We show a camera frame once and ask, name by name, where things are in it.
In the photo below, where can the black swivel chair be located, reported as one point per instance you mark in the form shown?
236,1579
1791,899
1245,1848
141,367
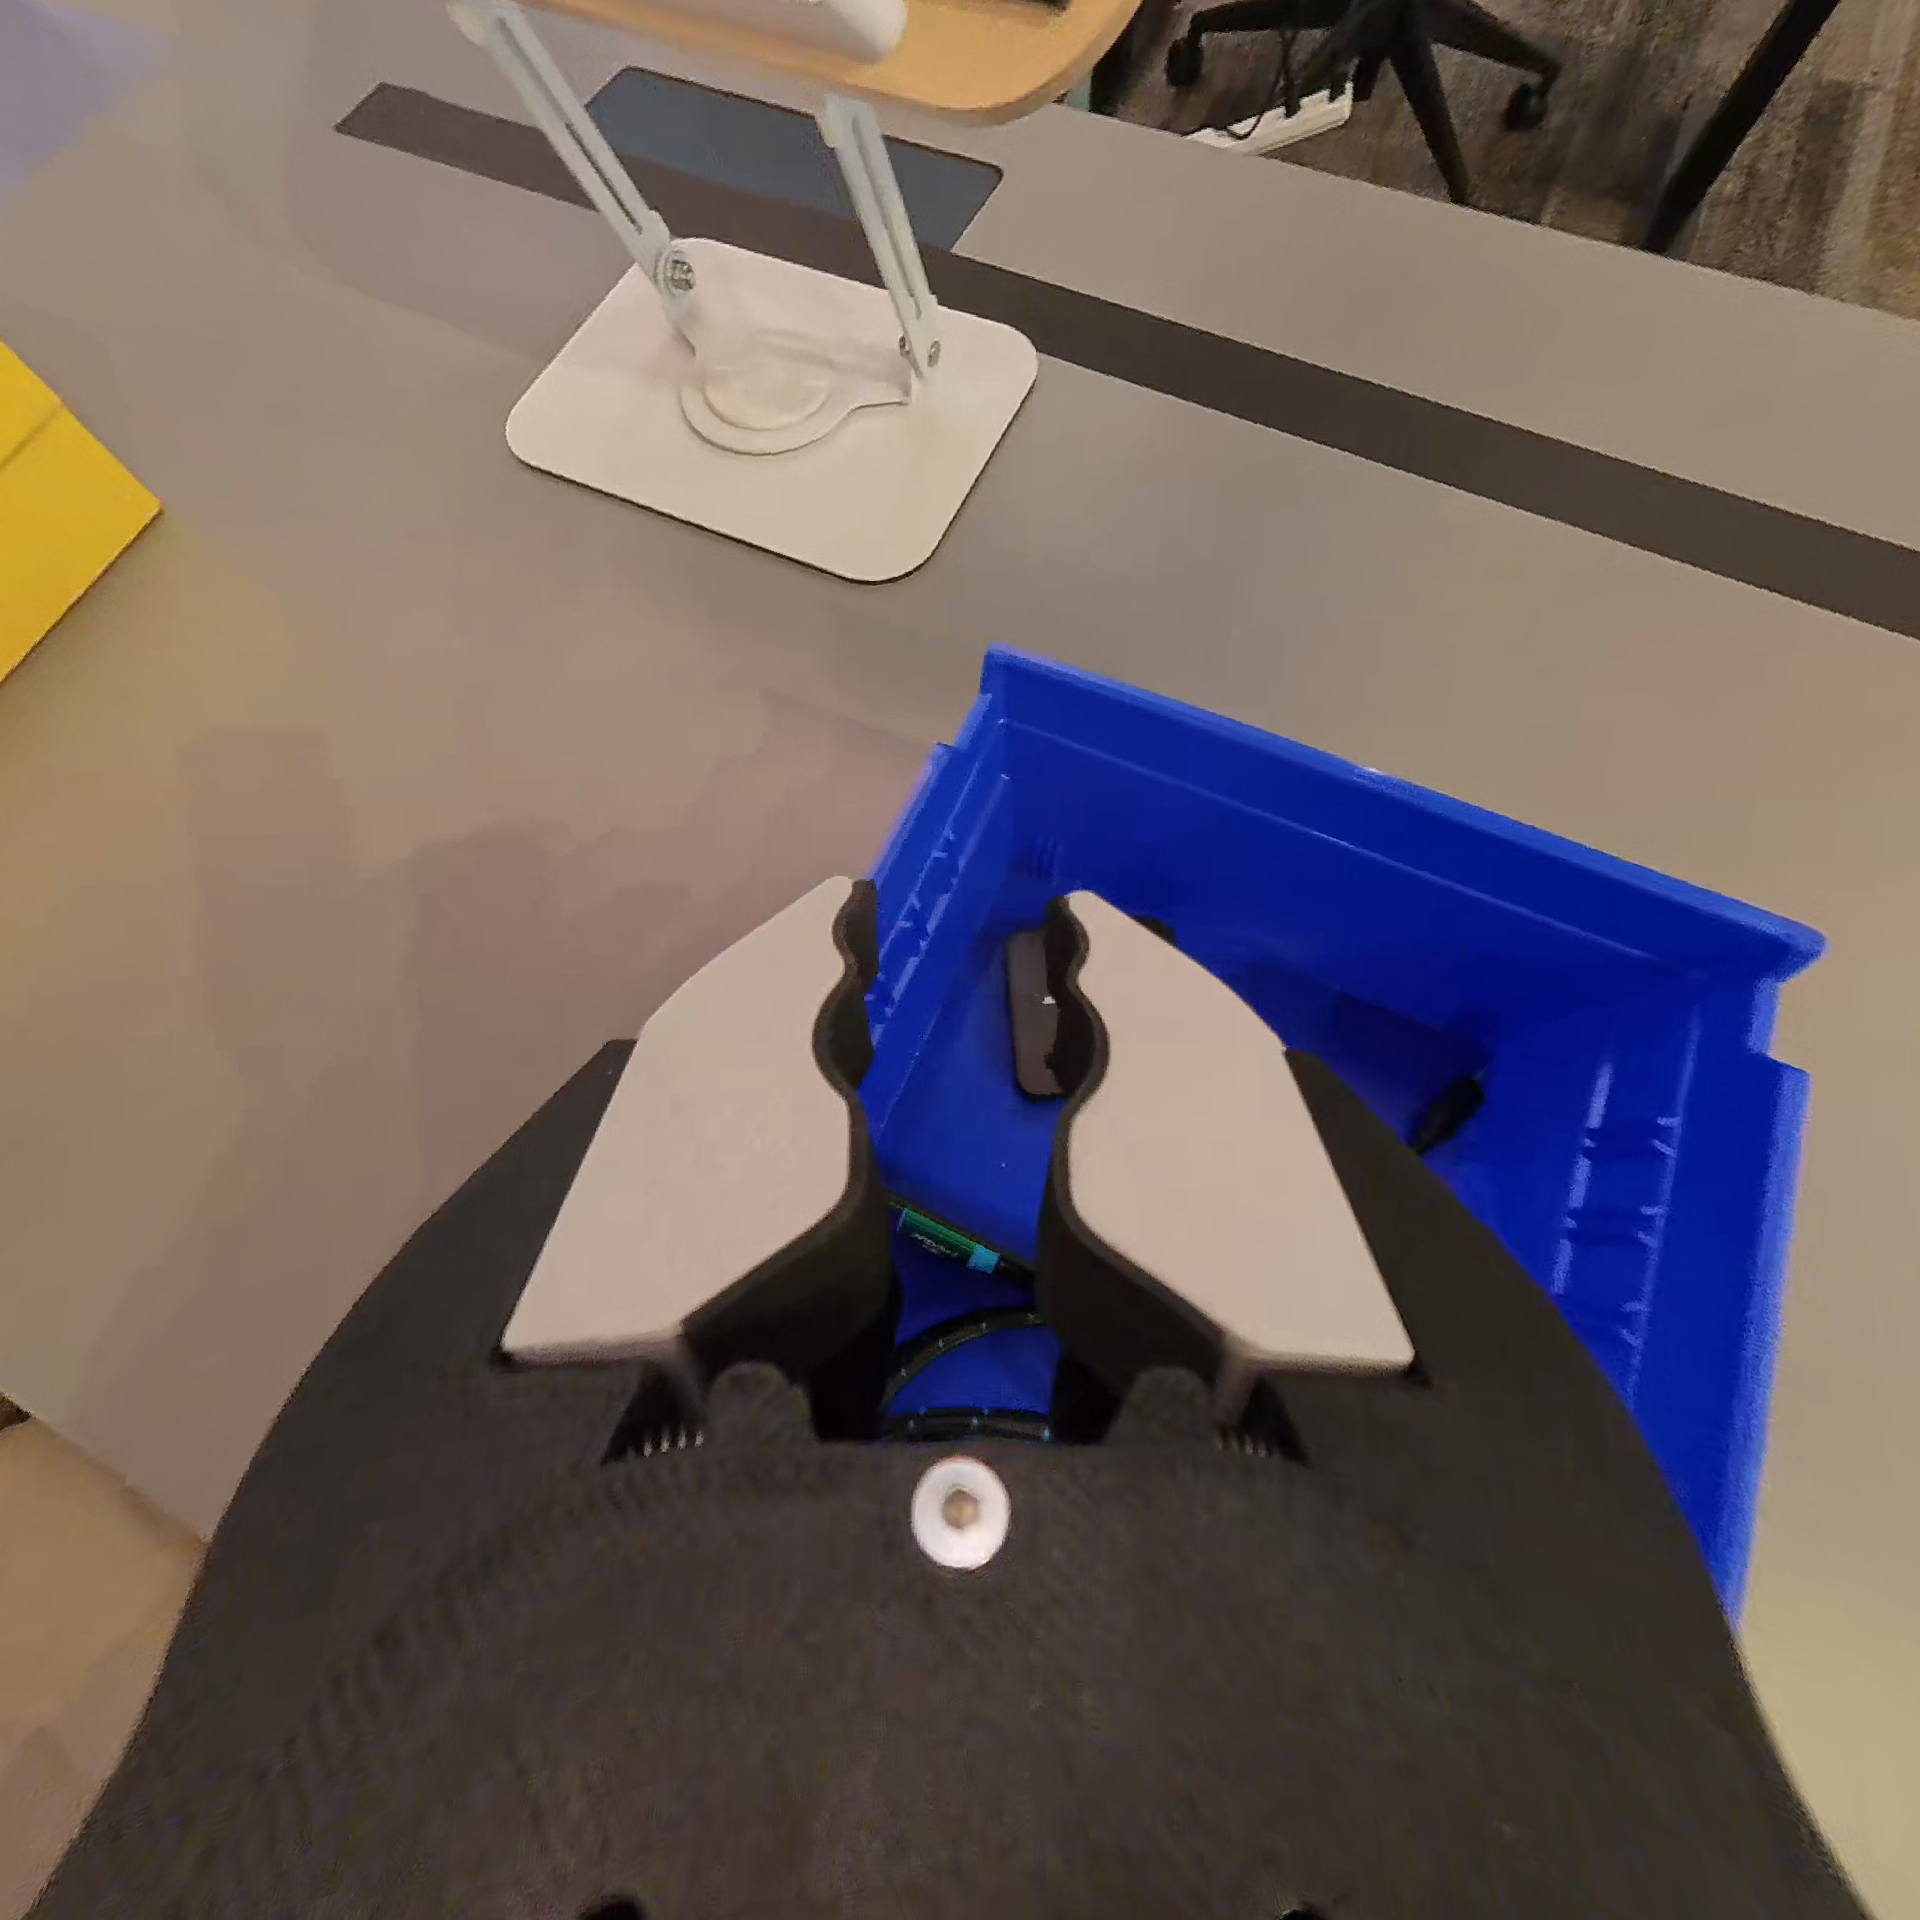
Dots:
1394,61

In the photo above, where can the dark table hatch cover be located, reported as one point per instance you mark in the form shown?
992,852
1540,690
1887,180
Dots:
750,150

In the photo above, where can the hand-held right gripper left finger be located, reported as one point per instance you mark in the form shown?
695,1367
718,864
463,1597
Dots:
704,1155

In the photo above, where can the yellow plastic bin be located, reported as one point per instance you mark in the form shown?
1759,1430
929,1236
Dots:
60,511

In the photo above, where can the white power strip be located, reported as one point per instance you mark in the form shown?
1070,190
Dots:
1276,119

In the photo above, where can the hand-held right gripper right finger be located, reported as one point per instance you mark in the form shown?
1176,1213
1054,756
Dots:
1200,1172

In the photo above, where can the wooden book stand white base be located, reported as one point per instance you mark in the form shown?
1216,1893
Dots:
780,494

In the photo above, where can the person's khaki trouser leg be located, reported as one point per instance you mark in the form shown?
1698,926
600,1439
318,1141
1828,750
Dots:
77,1621

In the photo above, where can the black metal desk leg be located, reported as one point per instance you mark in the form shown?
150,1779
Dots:
1725,136

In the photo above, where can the blue plastic bin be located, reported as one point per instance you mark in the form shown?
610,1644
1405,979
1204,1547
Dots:
1349,902

